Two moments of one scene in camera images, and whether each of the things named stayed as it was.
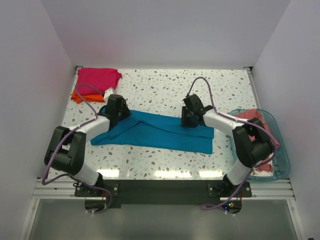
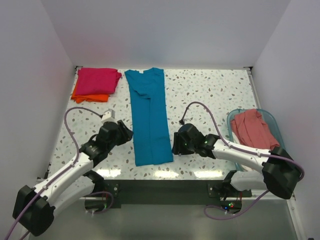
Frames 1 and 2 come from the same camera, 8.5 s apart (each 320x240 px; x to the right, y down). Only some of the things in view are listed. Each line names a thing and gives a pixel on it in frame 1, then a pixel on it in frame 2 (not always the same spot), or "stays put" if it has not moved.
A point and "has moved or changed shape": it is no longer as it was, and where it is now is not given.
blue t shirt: (126, 129) has moved or changed shape
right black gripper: (184, 123) -> (177, 148)
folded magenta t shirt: (101, 78) stays put
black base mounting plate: (163, 191) stays put
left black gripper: (126, 111) -> (126, 134)
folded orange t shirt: (87, 98) stays put
